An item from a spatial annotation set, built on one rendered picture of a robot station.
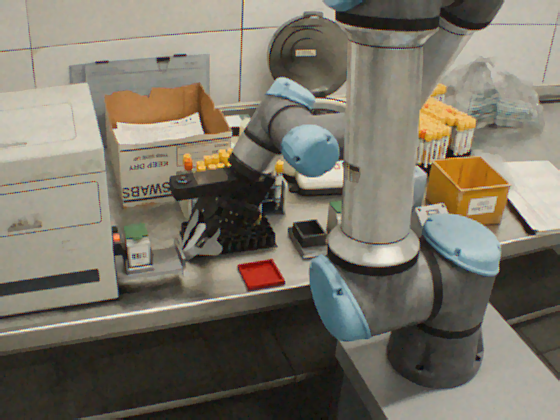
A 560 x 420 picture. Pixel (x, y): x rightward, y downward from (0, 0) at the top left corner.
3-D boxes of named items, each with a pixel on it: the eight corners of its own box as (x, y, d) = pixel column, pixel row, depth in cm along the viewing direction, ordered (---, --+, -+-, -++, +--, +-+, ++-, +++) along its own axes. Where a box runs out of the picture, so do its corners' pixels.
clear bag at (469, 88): (460, 138, 176) (471, 75, 166) (412, 115, 186) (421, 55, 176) (507, 119, 191) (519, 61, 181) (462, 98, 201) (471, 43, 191)
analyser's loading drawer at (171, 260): (72, 294, 109) (68, 270, 106) (69, 271, 114) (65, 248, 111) (186, 276, 115) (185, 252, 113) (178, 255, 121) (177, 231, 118)
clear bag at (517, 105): (483, 124, 185) (492, 81, 178) (476, 102, 200) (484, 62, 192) (548, 134, 184) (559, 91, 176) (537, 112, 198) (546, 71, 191)
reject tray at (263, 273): (248, 290, 117) (248, 286, 116) (237, 267, 122) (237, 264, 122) (285, 283, 119) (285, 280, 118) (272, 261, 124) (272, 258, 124)
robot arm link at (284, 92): (289, 87, 101) (270, 68, 108) (252, 145, 105) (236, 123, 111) (327, 106, 106) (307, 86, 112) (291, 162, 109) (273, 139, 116)
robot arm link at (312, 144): (365, 129, 97) (334, 99, 106) (294, 137, 93) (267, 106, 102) (360, 175, 101) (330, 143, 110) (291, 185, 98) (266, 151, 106)
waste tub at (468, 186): (451, 231, 136) (460, 190, 131) (423, 199, 147) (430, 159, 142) (502, 224, 140) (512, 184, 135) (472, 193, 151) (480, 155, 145)
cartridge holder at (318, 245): (303, 259, 125) (304, 243, 124) (287, 232, 133) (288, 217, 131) (329, 254, 127) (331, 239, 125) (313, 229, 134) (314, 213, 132)
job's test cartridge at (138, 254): (129, 272, 112) (126, 242, 109) (125, 256, 116) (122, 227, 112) (152, 269, 113) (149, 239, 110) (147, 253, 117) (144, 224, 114)
